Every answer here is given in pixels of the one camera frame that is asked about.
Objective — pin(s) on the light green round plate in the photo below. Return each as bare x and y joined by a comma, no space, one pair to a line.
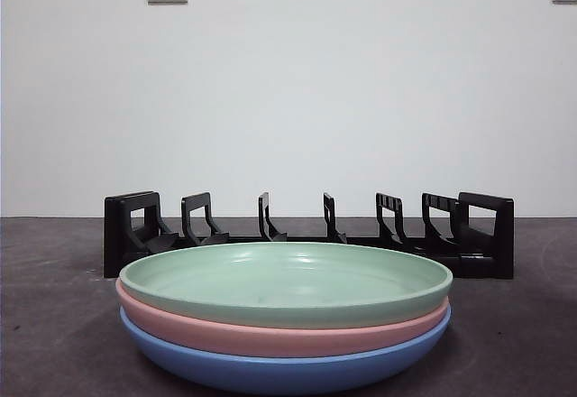
288,279

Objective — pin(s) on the pink round plate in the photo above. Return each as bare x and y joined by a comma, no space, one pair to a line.
270,340

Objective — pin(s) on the blue round plate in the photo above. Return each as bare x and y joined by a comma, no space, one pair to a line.
288,376

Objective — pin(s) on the black plastic dish rack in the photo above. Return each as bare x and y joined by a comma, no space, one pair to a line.
505,234

